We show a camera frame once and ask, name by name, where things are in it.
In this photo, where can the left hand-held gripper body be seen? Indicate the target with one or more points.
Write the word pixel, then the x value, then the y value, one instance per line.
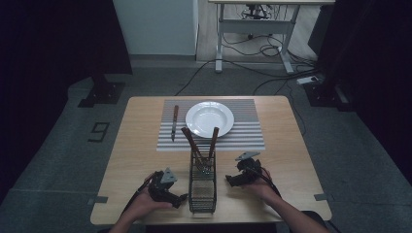
pixel 162 186

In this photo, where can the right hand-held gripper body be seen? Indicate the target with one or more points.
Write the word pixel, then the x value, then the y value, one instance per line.
pixel 248 170

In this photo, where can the person's right hand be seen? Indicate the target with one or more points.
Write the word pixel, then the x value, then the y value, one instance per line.
pixel 262 191

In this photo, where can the person's left hand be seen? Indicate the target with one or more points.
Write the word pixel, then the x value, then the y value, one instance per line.
pixel 144 205

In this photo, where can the grey striped placemat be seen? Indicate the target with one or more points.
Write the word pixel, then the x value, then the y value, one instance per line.
pixel 249 136

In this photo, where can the white round plate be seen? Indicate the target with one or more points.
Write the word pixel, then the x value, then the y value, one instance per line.
pixel 210 119

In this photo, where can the grey tape strip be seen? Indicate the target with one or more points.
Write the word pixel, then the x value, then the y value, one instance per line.
pixel 320 196
pixel 98 199

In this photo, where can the white power strip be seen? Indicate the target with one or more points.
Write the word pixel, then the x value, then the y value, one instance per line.
pixel 307 79

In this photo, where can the black stand base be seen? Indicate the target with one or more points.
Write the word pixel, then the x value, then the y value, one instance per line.
pixel 327 95
pixel 103 92

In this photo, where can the white-framed desk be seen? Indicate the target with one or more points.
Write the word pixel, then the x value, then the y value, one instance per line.
pixel 256 26

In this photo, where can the pale partition panel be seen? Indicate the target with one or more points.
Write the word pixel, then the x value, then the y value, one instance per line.
pixel 155 26

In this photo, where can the black curtain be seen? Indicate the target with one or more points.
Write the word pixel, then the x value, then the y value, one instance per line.
pixel 48 48
pixel 379 64

